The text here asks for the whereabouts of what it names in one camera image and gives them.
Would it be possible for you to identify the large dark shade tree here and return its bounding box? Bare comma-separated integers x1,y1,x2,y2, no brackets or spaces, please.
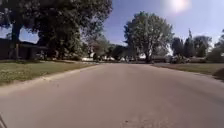
0,0,114,62

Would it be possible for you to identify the large green tree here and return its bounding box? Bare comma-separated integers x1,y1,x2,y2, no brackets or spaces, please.
123,10,175,64

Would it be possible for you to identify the cluster of background trees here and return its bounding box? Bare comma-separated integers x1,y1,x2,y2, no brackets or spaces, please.
84,35,134,63

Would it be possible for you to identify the dark low house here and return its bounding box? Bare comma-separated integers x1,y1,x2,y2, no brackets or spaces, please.
0,37,50,61

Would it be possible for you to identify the grey asphalt road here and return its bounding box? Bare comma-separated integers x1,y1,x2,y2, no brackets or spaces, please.
0,62,224,128

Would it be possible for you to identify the green grass lawn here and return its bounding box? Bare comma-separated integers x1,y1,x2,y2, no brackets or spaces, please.
0,60,98,86

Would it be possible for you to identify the row of trees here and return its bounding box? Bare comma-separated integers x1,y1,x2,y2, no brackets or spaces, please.
170,28,224,64

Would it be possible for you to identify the grass verge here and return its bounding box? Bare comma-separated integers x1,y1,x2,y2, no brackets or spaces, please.
152,62,224,81

